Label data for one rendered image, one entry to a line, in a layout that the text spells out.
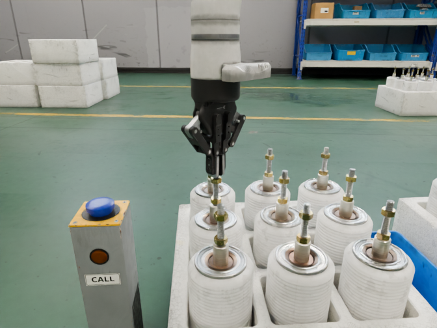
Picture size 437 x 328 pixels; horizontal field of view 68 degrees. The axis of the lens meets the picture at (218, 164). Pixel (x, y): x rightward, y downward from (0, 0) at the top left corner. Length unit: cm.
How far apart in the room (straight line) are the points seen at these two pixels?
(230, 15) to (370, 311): 46
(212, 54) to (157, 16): 531
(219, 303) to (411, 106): 254
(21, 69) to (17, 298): 252
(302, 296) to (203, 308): 14
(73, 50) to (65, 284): 229
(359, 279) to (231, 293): 19
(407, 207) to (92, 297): 71
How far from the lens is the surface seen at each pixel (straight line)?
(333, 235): 61
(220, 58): 47
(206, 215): 60
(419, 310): 60
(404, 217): 92
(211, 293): 47
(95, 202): 50
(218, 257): 47
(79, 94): 300
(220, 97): 47
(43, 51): 308
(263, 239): 58
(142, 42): 583
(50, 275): 95
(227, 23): 47
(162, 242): 98
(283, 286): 49
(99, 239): 49
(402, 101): 283
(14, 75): 328
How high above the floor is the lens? 55
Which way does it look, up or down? 21 degrees down
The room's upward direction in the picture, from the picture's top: straight up
